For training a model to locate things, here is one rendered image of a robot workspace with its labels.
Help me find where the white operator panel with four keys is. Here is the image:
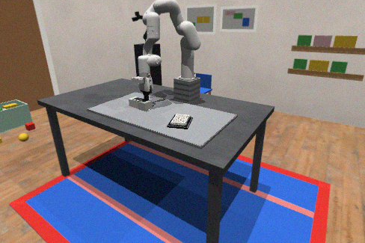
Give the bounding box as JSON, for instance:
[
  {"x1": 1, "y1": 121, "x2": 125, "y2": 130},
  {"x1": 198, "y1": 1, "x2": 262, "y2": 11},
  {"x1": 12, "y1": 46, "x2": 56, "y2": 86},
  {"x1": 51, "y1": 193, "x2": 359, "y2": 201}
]
[{"x1": 129, "y1": 96, "x2": 152, "y2": 111}]

